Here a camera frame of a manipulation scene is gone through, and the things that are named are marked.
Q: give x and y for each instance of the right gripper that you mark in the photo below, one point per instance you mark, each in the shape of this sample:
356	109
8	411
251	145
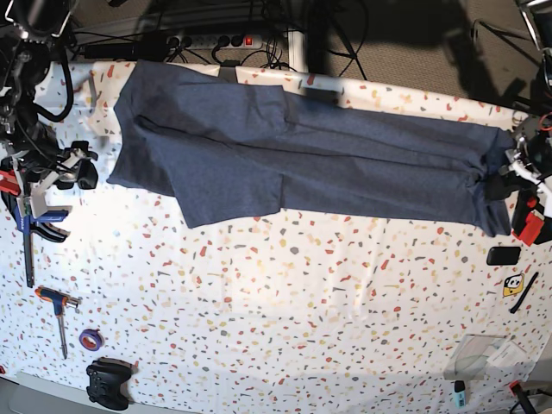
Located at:
36	173

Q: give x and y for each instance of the white power strip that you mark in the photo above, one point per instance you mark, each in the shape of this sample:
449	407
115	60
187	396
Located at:
209	41

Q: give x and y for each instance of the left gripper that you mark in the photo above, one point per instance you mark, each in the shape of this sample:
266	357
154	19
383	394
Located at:
529	166

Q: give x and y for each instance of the orange blue T-handle screwdriver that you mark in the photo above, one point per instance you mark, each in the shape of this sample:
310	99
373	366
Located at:
59	301

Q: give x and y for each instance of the small black case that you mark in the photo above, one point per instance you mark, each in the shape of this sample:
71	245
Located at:
503	256

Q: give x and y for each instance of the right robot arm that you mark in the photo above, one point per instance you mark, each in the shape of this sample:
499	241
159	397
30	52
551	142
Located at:
31	38

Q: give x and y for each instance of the purple tape roll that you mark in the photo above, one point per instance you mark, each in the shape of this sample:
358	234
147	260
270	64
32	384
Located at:
91	339

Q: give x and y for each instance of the white paper card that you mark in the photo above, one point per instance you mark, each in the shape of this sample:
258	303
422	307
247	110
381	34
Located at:
507	355

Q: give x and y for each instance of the blue grey T-shirt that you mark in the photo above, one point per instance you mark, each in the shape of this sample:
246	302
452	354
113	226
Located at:
227	151

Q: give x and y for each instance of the white table leg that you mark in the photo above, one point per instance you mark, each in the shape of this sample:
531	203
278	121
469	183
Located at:
297	51

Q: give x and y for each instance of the black pen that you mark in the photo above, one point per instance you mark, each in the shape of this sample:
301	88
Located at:
514	309

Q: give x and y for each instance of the yellow cartoon sticker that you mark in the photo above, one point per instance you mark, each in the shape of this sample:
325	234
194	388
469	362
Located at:
513	285

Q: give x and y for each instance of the light blue highlighter marker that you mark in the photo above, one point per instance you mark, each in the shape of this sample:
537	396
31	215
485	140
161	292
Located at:
460	394

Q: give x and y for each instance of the red black clamp right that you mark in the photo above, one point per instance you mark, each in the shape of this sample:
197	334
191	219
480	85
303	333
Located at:
529	224

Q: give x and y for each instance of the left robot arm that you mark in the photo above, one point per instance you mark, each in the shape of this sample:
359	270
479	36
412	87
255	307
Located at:
535	45

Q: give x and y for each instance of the black table clip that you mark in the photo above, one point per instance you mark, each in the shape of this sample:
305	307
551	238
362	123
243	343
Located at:
227	71

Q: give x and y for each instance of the black game controller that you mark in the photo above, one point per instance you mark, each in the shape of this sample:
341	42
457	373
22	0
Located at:
107	377

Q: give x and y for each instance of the orange black tool bottom right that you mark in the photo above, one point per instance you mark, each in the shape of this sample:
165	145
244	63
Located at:
523	401

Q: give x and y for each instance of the clear plastic bag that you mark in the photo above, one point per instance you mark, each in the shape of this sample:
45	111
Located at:
469	360

